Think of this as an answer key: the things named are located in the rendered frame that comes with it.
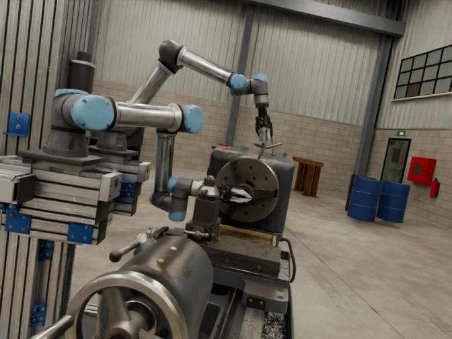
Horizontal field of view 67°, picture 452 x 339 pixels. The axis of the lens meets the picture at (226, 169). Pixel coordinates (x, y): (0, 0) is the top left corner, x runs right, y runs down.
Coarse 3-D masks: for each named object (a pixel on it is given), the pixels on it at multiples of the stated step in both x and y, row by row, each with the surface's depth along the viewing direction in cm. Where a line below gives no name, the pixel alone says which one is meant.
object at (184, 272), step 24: (144, 240) 55; (168, 240) 55; (144, 264) 45; (168, 264) 46; (192, 264) 50; (96, 288) 39; (120, 288) 40; (144, 288) 38; (168, 288) 44; (192, 288) 46; (72, 312) 40; (120, 312) 39; (144, 312) 42; (168, 312) 38; (192, 312) 45; (72, 336) 40; (96, 336) 51; (120, 336) 38; (144, 336) 39; (168, 336) 43; (192, 336) 49
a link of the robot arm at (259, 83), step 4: (256, 76) 174; (260, 76) 173; (264, 76) 174; (252, 80) 175; (256, 80) 174; (260, 80) 173; (264, 80) 174; (252, 84) 174; (256, 84) 174; (260, 84) 173; (264, 84) 174; (252, 88) 174; (256, 88) 174; (260, 88) 174; (264, 88) 174; (252, 92) 176; (256, 92) 175; (260, 92) 174; (264, 92) 174
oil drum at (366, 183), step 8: (360, 184) 742; (368, 184) 732; (376, 184) 731; (352, 192) 760; (360, 192) 741; (368, 192) 733; (376, 192) 734; (352, 200) 755; (360, 200) 740; (368, 200) 734; (376, 200) 738; (352, 208) 753; (360, 208) 740; (368, 208) 735; (376, 208) 743; (352, 216) 751; (360, 216) 740; (368, 216) 737
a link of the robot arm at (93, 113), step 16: (80, 96) 112; (96, 96) 110; (64, 112) 114; (80, 112) 108; (96, 112) 110; (112, 112) 114; (128, 112) 121; (144, 112) 126; (160, 112) 131; (176, 112) 136; (192, 112) 138; (96, 128) 111; (112, 128) 119; (176, 128) 138; (192, 128) 140
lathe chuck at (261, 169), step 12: (228, 168) 166; (240, 168) 165; (252, 168) 164; (264, 168) 163; (216, 180) 167; (228, 180) 166; (252, 180) 164; (264, 180) 163; (276, 180) 163; (228, 204) 167; (240, 204) 166; (252, 204) 165; (264, 204) 165; (240, 216) 167; (252, 216) 166; (264, 216) 165
